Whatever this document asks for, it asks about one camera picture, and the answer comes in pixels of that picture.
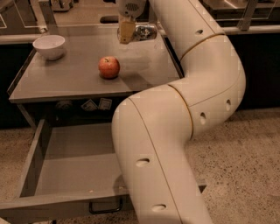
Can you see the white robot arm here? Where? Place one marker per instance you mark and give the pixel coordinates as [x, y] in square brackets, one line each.
[151, 129]

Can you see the black office chair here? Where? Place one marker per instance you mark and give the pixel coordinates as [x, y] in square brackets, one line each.
[109, 19]

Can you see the right paper tag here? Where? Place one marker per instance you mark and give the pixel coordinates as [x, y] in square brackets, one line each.
[105, 104]

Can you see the red apple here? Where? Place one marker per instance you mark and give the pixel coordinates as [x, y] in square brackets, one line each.
[109, 67]

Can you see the metal frame post right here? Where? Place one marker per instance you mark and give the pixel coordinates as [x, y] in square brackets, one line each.
[245, 21]

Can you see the open grey top drawer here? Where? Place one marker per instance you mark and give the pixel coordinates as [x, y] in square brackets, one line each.
[69, 167]

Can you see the white bowl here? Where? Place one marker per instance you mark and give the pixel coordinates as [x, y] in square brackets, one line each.
[51, 47]

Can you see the dark round object under table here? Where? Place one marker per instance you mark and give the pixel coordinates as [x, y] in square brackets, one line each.
[63, 105]

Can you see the grey cabinet table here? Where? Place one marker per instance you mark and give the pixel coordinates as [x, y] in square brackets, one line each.
[144, 64]

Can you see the black drawer handle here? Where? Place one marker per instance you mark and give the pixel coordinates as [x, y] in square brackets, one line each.
[105, 207]

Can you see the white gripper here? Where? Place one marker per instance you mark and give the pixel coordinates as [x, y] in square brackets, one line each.
[131, 7]

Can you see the dark counter cabinet right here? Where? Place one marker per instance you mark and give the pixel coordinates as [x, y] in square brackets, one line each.
[260, 56]

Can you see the left paper tag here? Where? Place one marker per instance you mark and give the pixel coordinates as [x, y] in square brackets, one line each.
[89, 105]

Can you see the paper tag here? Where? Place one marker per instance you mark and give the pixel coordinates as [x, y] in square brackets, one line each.
[89, 105]
[105, 104]

